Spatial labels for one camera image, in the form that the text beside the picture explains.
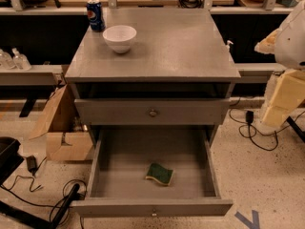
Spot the brown cardboard box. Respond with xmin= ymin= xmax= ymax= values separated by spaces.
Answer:
xmin=30 ymin=85 xmax=93 ymax=161

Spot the clear sanitizer pump bottle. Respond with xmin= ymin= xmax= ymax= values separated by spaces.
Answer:
xmin=12 ymin=48 xmax=31 ymax=71

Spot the black cable on floor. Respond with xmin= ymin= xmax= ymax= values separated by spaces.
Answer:
xmin=228 ymin=97 xmax=305 ymax=152
xmin=0 ymin=156 xmax=88 ymax=229

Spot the black bin at left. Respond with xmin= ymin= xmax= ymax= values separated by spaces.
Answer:
xmin=0 ymin=136 xmax=24 ymax=185

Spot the black power adapter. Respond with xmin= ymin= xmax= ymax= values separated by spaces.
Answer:
xmin=26 ymin=156 xmax=37 ymax=174
xmin=246 ymin=111 xmax=254 ymax=125

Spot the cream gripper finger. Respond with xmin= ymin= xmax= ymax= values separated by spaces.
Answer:
xmin=259 ymin=69 xmax=305 ymax=128
xmin=254 ymin=30 xmax=278 ymax=54

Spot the green and yellow sponge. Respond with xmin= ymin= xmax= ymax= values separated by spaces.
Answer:
xmin=145 ymin=163 xmax=173 ymax=186

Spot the black stand leg right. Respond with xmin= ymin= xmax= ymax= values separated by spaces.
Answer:
xmin=287 ymin=116 xmax=305 ymax=143

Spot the black cable on left floor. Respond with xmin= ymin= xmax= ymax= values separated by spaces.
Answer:
xmin=0 ymin=156 xmax=88 ymax=229

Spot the black power adapter left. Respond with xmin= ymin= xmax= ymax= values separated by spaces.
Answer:
xmin=26 ymin=156 xmax=37 ymax=174

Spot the black stand leg left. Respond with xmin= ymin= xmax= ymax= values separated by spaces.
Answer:
xmin=0 ymin=184 xmax=80 ymax=229

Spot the white ceramic bowl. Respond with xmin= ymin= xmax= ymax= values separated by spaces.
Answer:
xmin=103 ymin=25 xmax=137 ymax=53

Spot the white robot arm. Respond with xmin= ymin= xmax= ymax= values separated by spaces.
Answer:
xmin=254 ymin=1 xmax=305 ymax=130

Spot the clear sanitizer bottle at edge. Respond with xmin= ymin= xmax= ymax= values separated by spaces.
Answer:
xmin=0 ymin=49 xmax=15 ymax=70

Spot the black cable on right floor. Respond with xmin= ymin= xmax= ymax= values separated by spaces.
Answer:
xmin=228 ymin=97 xmax=305 ymax=152

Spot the black stand leg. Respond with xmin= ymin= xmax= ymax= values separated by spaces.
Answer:
xmin=287 ymin=116 xmax=305 ymax=143
xmin=0 ymin=184 xmax=80 ymax=229

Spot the grey wooden drawer cabinet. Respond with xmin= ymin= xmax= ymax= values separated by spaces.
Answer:
xmin=66 ymin=8 xmax=240 ymax=140

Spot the small white pump bottle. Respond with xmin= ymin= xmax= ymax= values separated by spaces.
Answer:
xmin=226 ymin=40 xmax=234 ymax=52

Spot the closed grey top drawer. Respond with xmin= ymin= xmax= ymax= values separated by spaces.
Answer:
xmin=74 ymin=98 xmax=229 ymax=125

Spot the blue Pepsi soda can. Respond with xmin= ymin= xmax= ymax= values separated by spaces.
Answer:
xmin=86 ymin=0 xmax=105 ymax=31

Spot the black power adapter right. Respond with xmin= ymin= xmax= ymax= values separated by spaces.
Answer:
xmin=246 ymin=111 xmax=254 ymax=125

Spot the open grey middle drawer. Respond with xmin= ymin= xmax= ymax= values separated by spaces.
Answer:
xmin=72 ymin=126 xmax=233 ymax=218

